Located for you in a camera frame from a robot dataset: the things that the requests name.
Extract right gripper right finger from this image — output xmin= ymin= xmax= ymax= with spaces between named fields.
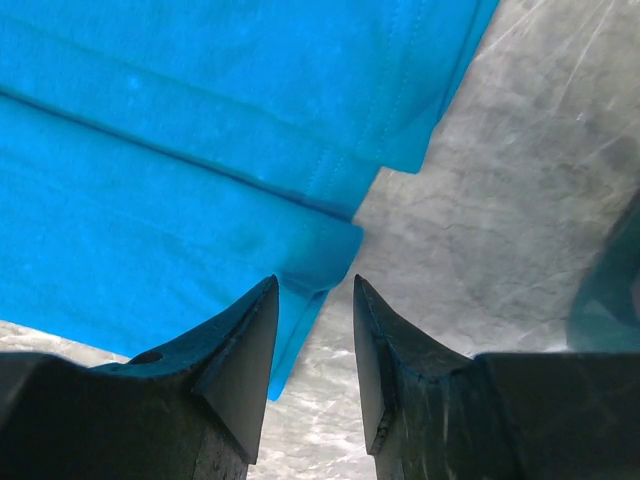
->
xmin=353 ymin=277 xmax=639 ymax=479

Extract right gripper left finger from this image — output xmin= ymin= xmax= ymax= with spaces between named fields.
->
xmin=1 ymin=277 xmax=279 ymax=479

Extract blue t-shirt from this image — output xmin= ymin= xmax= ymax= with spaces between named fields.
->
xmin=1 ymin=1 xmax=497 ymax=399

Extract teal plastic basket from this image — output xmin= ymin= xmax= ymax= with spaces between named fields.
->
xmin=566 ymin=195 xmax=639 ymax=353

